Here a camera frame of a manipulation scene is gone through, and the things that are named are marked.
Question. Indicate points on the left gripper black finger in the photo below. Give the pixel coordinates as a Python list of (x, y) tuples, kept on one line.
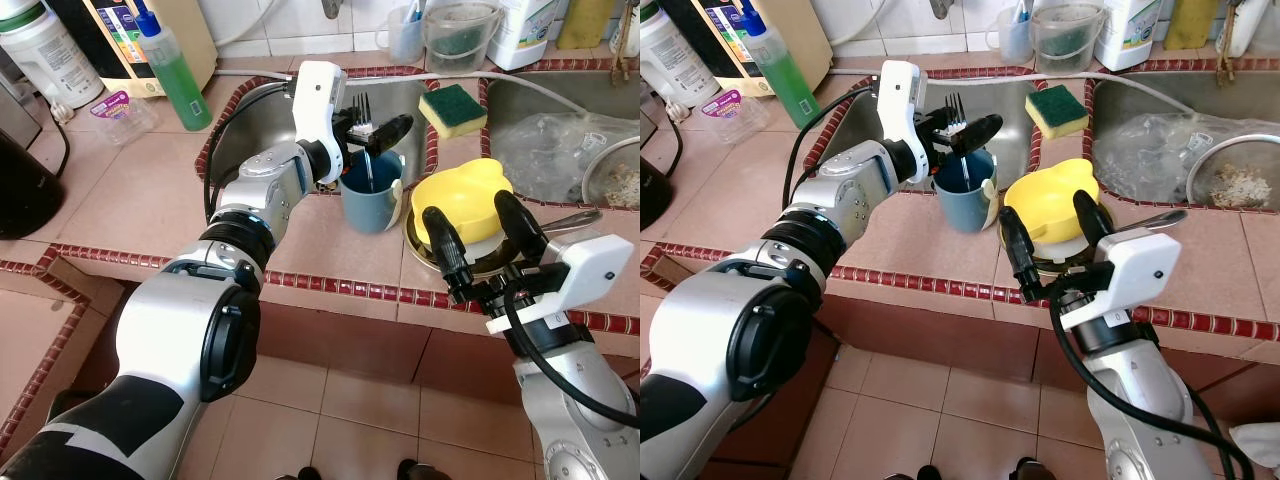
[(392, 132), (980, 132)]

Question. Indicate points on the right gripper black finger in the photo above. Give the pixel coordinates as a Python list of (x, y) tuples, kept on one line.
[(1022, 252), (1094, 228), (520, 225), (445, 250)]

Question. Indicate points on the round steel plate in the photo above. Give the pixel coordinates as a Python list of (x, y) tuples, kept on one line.
[(1055, 264), (490, 266)]

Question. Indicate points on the steel fork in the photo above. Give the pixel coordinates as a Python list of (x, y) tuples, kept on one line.
[(362, 105), (955, 105)]

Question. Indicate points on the yellow plastic bowl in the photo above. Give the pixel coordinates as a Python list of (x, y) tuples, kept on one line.
[(1050, 195), (465, 195)]

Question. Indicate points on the blue plastic cup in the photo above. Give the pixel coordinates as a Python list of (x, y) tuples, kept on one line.
[(962, 210), (370, 210)]

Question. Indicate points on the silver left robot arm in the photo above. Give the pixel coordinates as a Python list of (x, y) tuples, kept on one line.
[(180, 320), (700, 320)]

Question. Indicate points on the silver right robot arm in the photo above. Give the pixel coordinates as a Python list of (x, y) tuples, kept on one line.
[(1140, 400), (570, 400)]

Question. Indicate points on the yellow green scouring sponge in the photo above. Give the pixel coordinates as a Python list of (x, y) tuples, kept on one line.
[(452, 108), (1058, 108)]

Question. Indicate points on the clear plastic bag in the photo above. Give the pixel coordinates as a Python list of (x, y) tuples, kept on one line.
[(1150, 150), (550, 150)]

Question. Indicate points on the stainless steel sink basin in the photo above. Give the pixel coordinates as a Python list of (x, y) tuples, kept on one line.
[(1130, 95), (850, 130), (530, 95), (260, 125)]

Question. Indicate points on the small clear plastic cup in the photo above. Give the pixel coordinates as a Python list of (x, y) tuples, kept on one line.
[(400, 40), (1010, 40)]

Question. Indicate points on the steel strainer bowl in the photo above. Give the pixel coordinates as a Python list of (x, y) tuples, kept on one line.
[(1235, 185), (620, 180)]

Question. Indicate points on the clear measuring cup green scrubber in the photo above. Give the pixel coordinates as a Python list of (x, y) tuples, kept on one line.
[(460, 40), (1068, 40)]

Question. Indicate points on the black electric kettle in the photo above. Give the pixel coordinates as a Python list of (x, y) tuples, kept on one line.
[(25, 185), (652, 195)]

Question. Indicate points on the green dish soap bottle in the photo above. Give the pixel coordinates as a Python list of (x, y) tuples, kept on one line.
[(180, 85), (790, 80)]

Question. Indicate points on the white bottle yellow cap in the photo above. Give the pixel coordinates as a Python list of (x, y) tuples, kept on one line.
[(520, 30), (1128, 30)]

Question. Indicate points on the black robot right foot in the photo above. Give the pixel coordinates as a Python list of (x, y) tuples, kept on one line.
[(422, 470), (1035, 470)]

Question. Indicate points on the black robot foot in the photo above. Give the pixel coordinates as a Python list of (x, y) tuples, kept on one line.
[(925, 473), (308, 473), (422, 470), (1035, 470)]

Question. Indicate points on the clear tub purple label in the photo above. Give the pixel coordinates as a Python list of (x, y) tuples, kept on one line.
[(732, 120), (125, 120)]

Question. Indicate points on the plain yellow sponge block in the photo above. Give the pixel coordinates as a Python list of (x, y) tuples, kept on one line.
[(1192, 22), (585, 22)]

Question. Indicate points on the white jug green band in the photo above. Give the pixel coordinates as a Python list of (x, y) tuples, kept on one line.
[(45, 55), (670, 55)]

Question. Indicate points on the black robot left foot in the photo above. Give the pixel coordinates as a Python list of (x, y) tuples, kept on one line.
[(925, 473), (308, 473)]

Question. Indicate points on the cream water ionizer appliance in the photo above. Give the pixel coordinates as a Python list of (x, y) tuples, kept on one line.
[(110, 30), (720, 25)]

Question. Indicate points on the chrome sink faucet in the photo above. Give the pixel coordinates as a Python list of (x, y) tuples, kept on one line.
[(1240, 25)]

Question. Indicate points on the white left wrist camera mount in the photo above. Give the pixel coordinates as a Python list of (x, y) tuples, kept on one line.
[(900, 100), (318, 100)]

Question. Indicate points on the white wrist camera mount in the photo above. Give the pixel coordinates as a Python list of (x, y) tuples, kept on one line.
[(318, 100), (1135, 265), (900, 100), (590, 270)]

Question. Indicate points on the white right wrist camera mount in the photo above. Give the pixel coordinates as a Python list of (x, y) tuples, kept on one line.
[(590, 270), (1135, 265)]

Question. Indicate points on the wall tap cream fitting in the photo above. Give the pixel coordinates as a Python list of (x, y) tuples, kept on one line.
[(940, 8), (332, 8)]

